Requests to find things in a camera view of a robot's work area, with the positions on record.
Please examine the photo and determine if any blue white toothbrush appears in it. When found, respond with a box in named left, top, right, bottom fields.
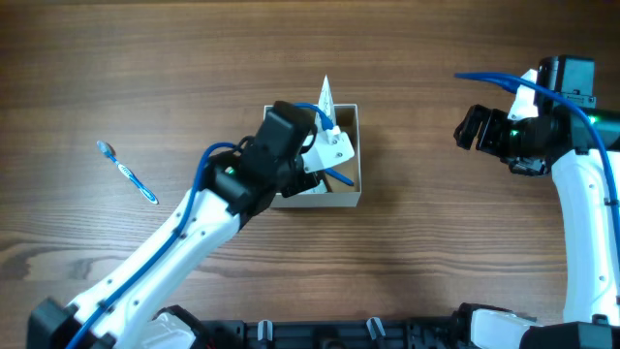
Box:
left=97, top=141, right=159, bottom=205

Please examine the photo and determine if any white lotion tube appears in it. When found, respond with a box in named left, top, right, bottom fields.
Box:
left=316, top=76, right=336, bottom=130

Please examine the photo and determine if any white open cardboard box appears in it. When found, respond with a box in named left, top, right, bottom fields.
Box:
left=270, top=104, right=362, bottom=208

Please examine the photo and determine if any blue disposable razor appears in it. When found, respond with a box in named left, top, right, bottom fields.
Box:
left=325, top=169, right=355, bottom=186

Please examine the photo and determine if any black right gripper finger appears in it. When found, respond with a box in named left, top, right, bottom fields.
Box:
left=453, top=105, right=484, bottom=149
left=477, top=109, right=509, bottom=155

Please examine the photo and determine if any green white soap packet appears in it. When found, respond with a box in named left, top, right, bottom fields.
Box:
left=300, top=179, right=328, bottom=195

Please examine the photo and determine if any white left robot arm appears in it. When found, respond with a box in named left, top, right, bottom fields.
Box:
left=26, top=101, right=319, bottom=348

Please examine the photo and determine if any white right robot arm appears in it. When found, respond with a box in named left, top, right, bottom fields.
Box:
left=454, top=105, right=619, bottom=348

